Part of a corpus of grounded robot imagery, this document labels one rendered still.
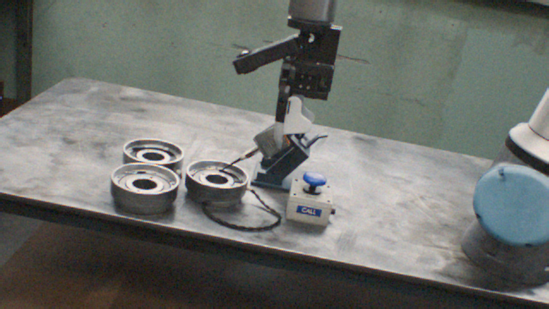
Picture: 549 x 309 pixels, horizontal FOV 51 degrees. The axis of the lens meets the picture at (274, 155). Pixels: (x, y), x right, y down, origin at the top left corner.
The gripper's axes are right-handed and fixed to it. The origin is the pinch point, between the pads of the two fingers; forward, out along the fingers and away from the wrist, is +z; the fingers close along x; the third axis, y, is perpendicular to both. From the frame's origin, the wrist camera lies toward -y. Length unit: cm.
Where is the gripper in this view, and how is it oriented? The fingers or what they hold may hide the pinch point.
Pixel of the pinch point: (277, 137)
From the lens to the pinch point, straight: 98.3
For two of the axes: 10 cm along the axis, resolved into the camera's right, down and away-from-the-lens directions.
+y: 9.7, 2.0, -1.0
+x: 1.6, -3.1, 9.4
